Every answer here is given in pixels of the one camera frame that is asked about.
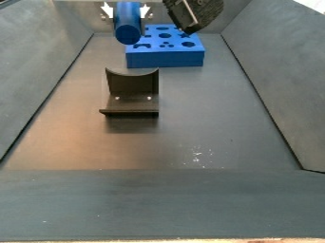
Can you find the black curved cradle stand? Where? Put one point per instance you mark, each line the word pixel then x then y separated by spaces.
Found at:
pixel 135 93

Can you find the blue cylinder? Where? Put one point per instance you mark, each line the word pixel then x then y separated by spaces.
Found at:
pixel 128 22

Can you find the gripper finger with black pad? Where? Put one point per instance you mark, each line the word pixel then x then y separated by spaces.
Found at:
pixel 144 10

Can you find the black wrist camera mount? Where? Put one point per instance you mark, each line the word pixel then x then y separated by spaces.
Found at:
pixel 192 15

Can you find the blue shape sorting block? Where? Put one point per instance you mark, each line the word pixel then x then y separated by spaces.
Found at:
pixel 165 47

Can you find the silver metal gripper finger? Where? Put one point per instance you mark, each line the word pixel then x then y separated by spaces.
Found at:
pixel 109 10

